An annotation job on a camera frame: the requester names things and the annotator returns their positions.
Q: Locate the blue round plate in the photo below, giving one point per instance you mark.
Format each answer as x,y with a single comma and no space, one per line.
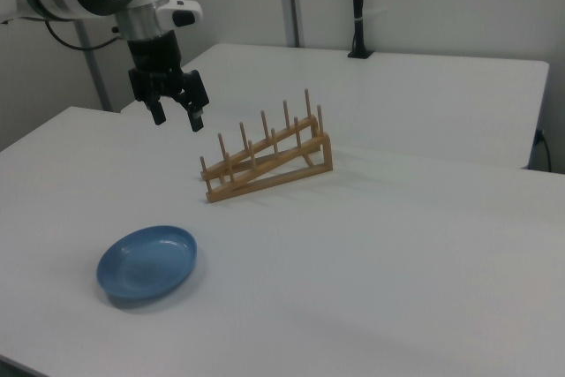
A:
148,262

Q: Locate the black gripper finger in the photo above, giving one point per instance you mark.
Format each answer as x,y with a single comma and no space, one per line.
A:
157,114
195,94

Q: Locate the wooden plate rack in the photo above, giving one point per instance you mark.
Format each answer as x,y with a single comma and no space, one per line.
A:
269,160

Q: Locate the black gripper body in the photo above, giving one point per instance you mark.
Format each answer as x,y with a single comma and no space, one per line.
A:
154,59

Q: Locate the black camera pole with base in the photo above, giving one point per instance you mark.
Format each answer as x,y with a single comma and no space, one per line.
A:
358,6

